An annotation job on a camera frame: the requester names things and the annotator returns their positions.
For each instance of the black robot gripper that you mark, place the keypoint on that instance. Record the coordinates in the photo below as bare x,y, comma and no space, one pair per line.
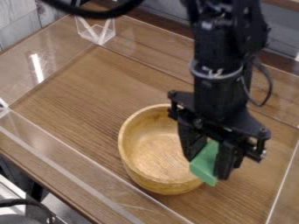
213,113

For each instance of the green rectangular block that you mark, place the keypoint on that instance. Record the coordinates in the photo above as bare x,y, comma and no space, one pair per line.
204,163

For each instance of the brown wooden bowl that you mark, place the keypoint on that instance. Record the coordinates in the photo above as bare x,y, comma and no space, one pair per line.
156,151

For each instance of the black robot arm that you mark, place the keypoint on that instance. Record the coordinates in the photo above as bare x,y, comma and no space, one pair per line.
230,34

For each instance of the clear acrylic tray enclosure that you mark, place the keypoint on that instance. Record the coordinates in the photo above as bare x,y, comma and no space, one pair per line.
72,91

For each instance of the black metal table frame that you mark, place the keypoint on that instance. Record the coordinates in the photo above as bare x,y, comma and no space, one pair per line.
28,202

